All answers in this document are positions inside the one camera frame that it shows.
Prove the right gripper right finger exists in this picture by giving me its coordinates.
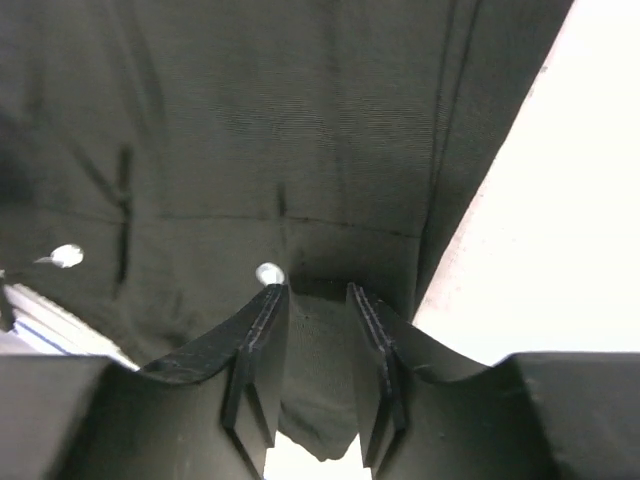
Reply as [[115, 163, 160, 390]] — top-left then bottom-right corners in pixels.
[[347, 284, 495, 475]]

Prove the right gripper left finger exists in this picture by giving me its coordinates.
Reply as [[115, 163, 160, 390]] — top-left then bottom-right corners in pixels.
[[141, 284, 289, 475]]

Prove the black long sleeve shirt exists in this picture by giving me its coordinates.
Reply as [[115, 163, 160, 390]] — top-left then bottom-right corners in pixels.
[[1, 1, 571, 460]]

